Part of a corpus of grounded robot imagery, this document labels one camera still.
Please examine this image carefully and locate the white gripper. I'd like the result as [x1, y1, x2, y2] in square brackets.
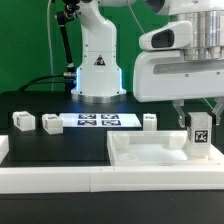
[133, 21, 224, 128]

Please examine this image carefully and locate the white square tabletop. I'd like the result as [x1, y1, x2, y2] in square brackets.
[107, 131, 224, 167]

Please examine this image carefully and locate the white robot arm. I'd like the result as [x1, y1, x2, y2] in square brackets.
[72, 0, 224, 125]

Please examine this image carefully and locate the white sheet with AprilTags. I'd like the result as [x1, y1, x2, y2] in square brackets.
[59, 113, 141, 127]

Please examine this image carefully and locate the white U-shaped fence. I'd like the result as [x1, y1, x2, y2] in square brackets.
[0, 135, 224, 194]

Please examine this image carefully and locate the black cable bundle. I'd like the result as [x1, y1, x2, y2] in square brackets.
[18, 73, 77, 93]

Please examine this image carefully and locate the white thin cable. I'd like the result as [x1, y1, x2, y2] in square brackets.
[46, 0, 56, 92]

